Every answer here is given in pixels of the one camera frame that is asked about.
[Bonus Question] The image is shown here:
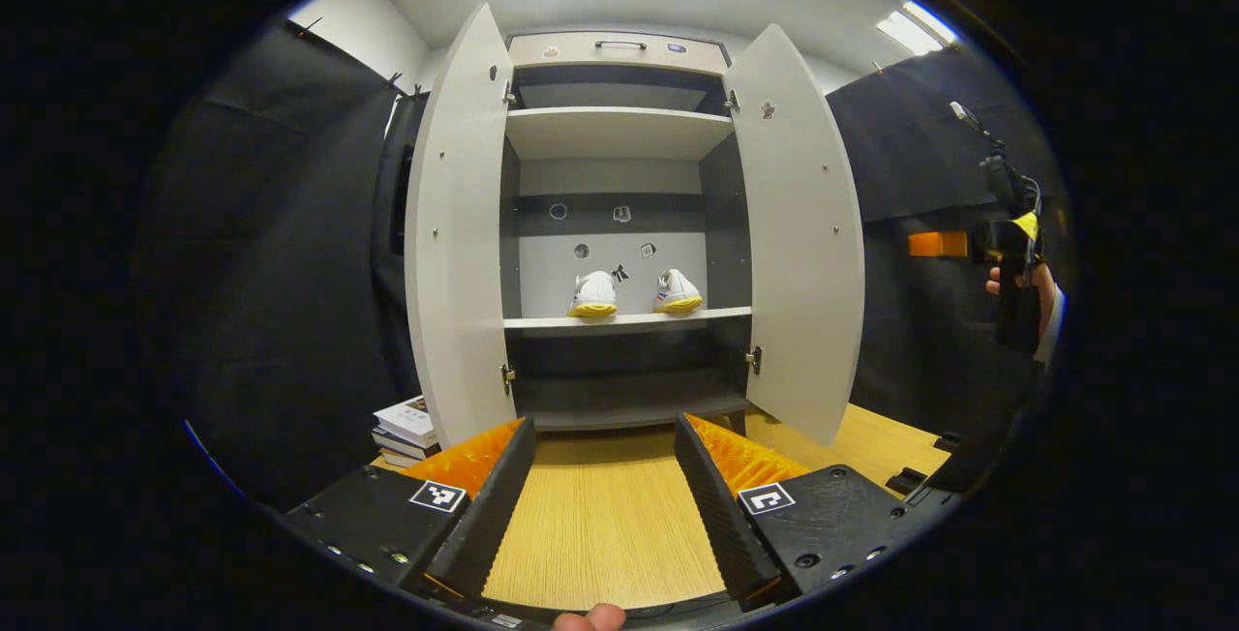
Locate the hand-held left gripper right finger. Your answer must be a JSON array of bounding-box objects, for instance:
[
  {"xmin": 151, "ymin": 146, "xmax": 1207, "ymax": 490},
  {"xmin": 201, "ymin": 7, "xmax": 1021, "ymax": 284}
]
[{"xmin": 673, "ymin": 412, "xmax": 935, "ymax": 613}]

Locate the white cabinet door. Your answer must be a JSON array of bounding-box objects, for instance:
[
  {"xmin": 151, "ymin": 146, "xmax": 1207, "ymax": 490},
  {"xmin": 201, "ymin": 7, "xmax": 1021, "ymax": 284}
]
[
  {"xmin": 721, "ymin": 23, "xmax": 865, "ymax": 448},
  {"xmin": 405, "ymin": 2, "xmax": 519, "ymax": 448}
]

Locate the stack of books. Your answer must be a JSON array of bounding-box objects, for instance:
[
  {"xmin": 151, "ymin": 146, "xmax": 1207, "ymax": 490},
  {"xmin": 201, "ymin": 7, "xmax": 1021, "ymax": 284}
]
[{"xmin": 372, "ymin": 397, "xmax": 441, "ymax": 469}]

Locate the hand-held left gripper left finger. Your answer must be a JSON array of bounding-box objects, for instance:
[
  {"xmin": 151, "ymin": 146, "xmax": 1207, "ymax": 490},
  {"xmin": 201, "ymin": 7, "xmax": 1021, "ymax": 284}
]
[{"xmin": 281, "ymin": 416, "xmax": 538, "ymax": 603}]

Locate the small ceiling light panel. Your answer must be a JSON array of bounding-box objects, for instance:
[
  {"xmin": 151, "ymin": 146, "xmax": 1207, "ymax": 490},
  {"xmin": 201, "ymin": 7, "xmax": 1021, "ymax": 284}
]
[{"xmin": 876, "ymin": 0, "xmax": 959, "ymax": 56}]

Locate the white shoe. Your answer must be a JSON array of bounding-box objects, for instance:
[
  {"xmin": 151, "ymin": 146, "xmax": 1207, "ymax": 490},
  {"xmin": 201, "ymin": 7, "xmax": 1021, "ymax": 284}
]
[
  {"xmin": 567, "ymin": 270, "xmax": 619, "ymax": 319},
  {"xmin": 653, "ymin": 268, "xmax": 705, "ymax": 315}
]

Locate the black door handle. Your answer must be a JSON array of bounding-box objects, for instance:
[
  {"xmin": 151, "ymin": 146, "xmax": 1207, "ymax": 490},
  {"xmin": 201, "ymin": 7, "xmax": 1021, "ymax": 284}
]
[{"xmin": 391, "ymin": 145, "xmax": 415, "ymax": 256}]

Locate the white grey shoe cabinet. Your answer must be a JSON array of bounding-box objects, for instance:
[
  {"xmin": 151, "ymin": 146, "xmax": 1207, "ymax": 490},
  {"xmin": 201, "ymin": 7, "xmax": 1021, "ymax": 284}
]
[{"xmin": 499, "ymin": 31, "xmax": 756, "ymax": 434}]

